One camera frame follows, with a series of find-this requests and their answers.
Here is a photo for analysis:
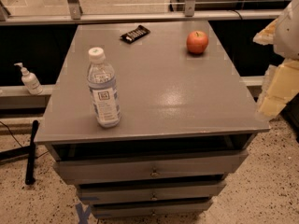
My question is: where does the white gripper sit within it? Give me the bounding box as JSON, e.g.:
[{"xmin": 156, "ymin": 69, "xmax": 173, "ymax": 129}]
[{"xmin": 253, "ymin": 0, "xmax": 299, "ymax": 119}]

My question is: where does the red apple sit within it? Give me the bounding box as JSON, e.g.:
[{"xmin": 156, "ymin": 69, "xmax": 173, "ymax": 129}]
[{"xmin": 186, "ymin": 31, "xmax": 208, "ymax": 54}]

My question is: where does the clear plastic water bottle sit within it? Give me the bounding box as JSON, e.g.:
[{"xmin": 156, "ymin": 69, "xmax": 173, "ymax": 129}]
[{"xmin": 87, "ymin": 47, "xmax": 121, "ymax": 128}]

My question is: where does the white pump dispenser bottle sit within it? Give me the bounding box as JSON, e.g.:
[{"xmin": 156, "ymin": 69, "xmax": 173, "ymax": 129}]
[{"xmin": 15, "ymin": 63, "xmax": 43, "ymax": 95}]

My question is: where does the grey drawer cabinet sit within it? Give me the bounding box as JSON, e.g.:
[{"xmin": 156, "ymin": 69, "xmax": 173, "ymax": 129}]
[{"xmin": 34, "ymin": 20, "xmax": 271, "ymax": 220}]

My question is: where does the top grey drawer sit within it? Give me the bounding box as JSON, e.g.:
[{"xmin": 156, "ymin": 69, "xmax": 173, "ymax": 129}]
[{"xmin": 54, "ymin": 149, "xmax": 249, "ymax": 185}]

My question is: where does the grey drawer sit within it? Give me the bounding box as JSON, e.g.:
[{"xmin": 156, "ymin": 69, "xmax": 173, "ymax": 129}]
[
  {"xmin": 77, "ymin": 181, "xmax": 226, "ymax": 204},
  {"xmin": 92, "ymin": 198, "xmax": 212, "ymax": 219},
  {"xmin": 54, "ymin": 149, "xmax": 249, "ymax": 185}
]

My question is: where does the black candy bar wrapper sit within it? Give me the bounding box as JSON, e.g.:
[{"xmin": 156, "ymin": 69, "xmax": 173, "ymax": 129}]
[{"xmin": 121, "ymin": 25, "xmax": 150, "ymax": 44}]

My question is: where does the bottom grey drawer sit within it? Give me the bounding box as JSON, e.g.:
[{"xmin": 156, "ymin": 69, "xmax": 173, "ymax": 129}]
[{"xmin": 92, "ymin": 198, "xmax": 212, "ymax": 219}]

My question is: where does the middle grey drawer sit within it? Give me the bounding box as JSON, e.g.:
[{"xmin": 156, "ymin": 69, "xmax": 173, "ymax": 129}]
[{"xmin": 77, "ymin": 181, "xmax": 226, "ymax": 204}]

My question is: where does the black floor stand leg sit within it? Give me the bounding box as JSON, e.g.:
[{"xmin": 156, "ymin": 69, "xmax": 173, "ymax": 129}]
[{"xmin": 0, "ymin": 120, "xmax": 39, "ymax": 185}]

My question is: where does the metal railing frame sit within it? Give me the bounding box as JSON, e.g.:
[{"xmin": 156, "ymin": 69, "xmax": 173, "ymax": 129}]
[{"xmin": 0, "ymin": 0, "xmax": 285, "ymax": 25}]

